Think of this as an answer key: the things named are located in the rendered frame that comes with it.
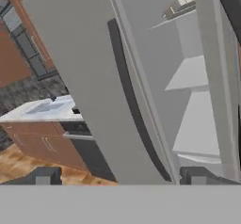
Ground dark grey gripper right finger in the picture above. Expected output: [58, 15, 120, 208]
[179, 166, 241, 185]

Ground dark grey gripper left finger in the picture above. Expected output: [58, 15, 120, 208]
[1, 166, 63, 185]

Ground white freezer shelf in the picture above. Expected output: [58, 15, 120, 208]
[164, 55, 210, 92]
[171, 90, 221, 157]
[147, 8, 198, 32]

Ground grey freezer door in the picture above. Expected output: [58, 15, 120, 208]
[191, 0, 241, 183]

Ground grey fridge door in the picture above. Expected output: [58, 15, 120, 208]
[21, 0, 181, 185]

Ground white ice cube tray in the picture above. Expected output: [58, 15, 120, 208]
[161, 0, 198, 20]

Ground brown wooden base cupboards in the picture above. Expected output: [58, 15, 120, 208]
[0, 120, 89, 173]

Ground black dishwasher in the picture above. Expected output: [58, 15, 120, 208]
[58, 120, 119, 183]

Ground steel sink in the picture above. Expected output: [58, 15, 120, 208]
[24, 101, 65, 116]

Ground black hob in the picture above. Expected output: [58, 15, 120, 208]
[71, 106, 82, 116]

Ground black tap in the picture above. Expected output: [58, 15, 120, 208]
[39, 88, 57, 103]

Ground grey fridge body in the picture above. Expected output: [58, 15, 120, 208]
[104, 0, 233, 184]

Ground dark framed window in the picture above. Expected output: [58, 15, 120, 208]
[0, 0, 60, 82]

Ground silver dishwasher handle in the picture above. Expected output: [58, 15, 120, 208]
[62, 132, 95, 141]

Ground black fridge door handle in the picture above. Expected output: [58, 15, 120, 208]
[106, 18, 173, 183]

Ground brown wooden wall cupboard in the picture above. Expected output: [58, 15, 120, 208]
[0, 0, 56, 71]

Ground black freezer door handle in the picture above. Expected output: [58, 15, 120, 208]
[217, 0, 241, 44]

